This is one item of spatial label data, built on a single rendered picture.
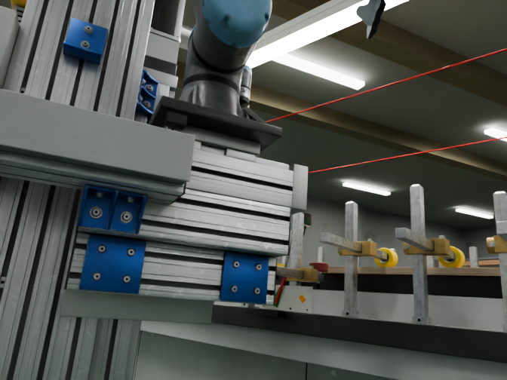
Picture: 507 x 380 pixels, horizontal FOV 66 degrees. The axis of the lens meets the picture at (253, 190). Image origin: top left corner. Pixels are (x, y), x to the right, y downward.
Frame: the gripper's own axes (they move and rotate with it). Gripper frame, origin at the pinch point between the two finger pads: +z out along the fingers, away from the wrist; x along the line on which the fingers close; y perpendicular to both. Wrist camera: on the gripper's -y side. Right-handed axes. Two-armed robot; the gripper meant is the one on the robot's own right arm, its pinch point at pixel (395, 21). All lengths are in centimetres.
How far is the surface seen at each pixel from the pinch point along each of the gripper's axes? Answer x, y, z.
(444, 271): -51, -71, 43
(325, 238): -52, -20, 38
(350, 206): -67, -41, 21
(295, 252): -89, -30, 38
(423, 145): -354, -401, -190
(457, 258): -47, -74, 38
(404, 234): -29, -30, 38
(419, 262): -44, -51, 42
